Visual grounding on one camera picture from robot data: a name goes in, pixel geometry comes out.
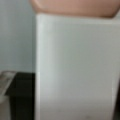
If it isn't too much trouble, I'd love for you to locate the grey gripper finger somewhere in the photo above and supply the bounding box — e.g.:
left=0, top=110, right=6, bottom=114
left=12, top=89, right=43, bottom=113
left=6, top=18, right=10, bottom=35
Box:
left=0, top=71, right=15, bottom=96

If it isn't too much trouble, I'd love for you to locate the pink pan with white handle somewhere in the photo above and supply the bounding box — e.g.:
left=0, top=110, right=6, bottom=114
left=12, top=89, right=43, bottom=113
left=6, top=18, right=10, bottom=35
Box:
left=30, top=0, right=120, bottom=120

